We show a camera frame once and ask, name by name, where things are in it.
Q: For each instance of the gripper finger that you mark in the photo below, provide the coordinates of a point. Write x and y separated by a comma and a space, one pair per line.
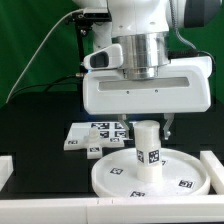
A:
125, 123
169, 117

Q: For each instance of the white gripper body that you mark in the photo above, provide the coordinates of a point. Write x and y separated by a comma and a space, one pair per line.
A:
181, 86

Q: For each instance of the white cross-shaped table base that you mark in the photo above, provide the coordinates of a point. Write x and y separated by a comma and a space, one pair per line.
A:
93, 143

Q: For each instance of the white round table top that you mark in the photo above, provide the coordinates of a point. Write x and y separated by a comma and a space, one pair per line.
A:
174, 173

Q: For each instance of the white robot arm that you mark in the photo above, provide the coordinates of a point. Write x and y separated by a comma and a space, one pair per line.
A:
131, 70

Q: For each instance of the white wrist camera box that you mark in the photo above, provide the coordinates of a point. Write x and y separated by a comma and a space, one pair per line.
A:
110, 57

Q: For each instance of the white U-shaped border frame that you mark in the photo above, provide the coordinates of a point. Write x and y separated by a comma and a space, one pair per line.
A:
50, 191

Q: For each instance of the black camera stand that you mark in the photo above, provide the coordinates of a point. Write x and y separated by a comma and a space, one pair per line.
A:
81, 33

